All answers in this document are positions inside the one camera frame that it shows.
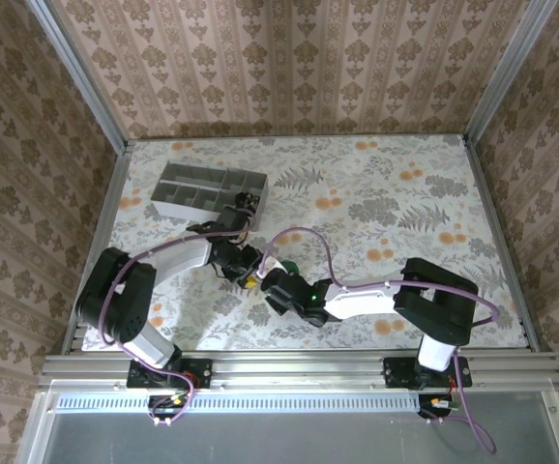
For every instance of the blue sock orange stripes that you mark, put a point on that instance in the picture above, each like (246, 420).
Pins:
(290, 267)

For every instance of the black white striped sock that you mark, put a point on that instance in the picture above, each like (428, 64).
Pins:
(250, 199)

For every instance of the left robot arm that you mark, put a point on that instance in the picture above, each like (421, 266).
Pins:
(120, 299)

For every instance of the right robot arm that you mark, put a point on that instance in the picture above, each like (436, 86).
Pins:
(434, 304)

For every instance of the grey divided organizer tray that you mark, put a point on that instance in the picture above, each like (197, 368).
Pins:
(192, 191)

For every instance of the grey metal shelf plate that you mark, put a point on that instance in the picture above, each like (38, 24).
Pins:
(284, 440)

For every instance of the floral tablecloth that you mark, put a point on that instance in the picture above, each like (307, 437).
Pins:
(347, 164)

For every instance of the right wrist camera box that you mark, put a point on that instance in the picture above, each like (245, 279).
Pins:
(270, 265)

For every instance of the aluminium frame rail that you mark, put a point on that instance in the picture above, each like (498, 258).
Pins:
(299, 369)

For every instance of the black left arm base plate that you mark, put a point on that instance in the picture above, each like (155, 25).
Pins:
(197, 374)

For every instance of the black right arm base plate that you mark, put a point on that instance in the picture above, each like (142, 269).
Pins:
(398, 372)

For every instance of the aluminium corner post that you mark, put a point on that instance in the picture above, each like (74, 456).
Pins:
(81, 72)
(507, 72)

